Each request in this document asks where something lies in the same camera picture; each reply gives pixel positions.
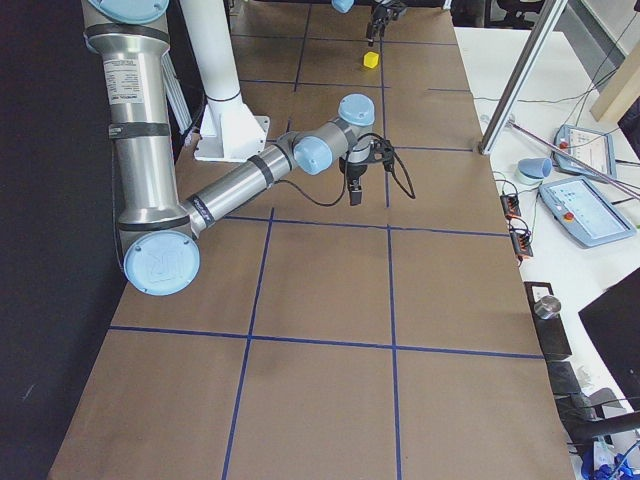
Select metal cylinder weight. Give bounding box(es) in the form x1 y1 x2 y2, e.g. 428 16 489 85
533 295 562 320

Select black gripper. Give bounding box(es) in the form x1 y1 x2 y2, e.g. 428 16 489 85
366 0 406 45
339 158 367 206

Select teach pendant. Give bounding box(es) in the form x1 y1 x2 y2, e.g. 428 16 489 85
539 176 636 248
554 124 617 178

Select white mounting pole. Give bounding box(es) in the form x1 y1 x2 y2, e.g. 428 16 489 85
180 0 269 162

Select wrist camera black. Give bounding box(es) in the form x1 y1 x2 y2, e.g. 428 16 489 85
367 139 396 172

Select orange black power strip far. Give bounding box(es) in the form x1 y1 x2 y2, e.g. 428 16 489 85
500 192 521 219

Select black monitor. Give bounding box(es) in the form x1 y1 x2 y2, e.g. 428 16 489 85
579 272 639 409

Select orange black power strip near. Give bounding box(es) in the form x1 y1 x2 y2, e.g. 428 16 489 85
509 225 534 260

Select aluminium frame post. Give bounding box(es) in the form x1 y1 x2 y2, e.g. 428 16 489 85
478 0 568 155

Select black camera cable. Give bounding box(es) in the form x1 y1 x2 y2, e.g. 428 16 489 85
272 133 417 206

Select blue tape roll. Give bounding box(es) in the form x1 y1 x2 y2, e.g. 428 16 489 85
516 157 553 185

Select near teach pendant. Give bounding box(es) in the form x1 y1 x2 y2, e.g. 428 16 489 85
539 176 636 248

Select yellow cube block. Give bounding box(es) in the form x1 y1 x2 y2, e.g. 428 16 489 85
362 51 380 69

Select black box on table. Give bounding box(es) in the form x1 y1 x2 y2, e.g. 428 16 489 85
524 281 572 361

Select far teach pendant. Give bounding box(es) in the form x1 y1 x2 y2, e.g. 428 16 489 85
554 124 617 178

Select orange black power strip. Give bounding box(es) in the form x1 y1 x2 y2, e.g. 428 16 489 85
509 225 534 260
500 192 521 219

